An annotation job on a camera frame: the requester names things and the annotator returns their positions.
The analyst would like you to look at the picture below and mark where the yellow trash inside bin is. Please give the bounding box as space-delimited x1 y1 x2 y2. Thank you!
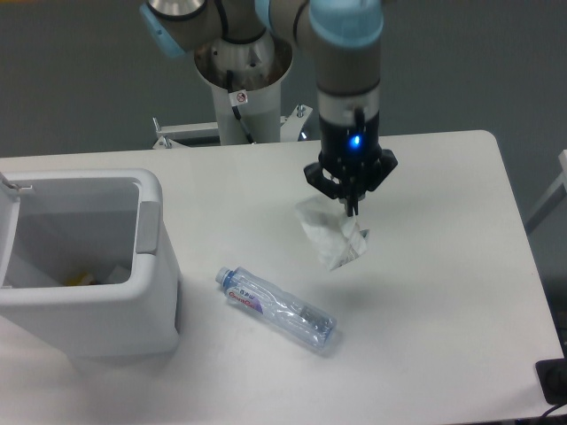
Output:
64 273 99 287

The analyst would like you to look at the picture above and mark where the white frame at right edge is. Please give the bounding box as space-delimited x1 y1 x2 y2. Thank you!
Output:
524 150 566 235

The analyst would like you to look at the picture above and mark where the white open trash can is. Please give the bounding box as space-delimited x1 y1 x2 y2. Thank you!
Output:
1 168 181 357

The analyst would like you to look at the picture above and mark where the white plastic wrapper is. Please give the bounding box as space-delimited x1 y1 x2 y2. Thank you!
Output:
294 195 369 271

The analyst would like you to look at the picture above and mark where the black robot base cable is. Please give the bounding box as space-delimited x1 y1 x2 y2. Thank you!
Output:
225 69 257 145

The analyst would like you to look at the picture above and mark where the black device at table edge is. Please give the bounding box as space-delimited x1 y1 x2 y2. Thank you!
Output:
535 358 566 405

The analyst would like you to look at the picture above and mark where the white metal base frame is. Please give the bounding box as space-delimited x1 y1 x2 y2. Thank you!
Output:
152 104 314 150

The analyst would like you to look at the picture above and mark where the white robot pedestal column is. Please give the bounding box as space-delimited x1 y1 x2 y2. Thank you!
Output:
194 32 292 143

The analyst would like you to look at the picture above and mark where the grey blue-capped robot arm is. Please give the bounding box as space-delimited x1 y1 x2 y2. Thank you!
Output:
140 1 398 216

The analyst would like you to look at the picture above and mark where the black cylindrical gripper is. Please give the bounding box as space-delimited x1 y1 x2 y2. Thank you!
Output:
304 108 398 216

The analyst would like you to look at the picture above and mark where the clear plastic water bottle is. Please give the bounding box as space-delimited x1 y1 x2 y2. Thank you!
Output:
215 267 337 351

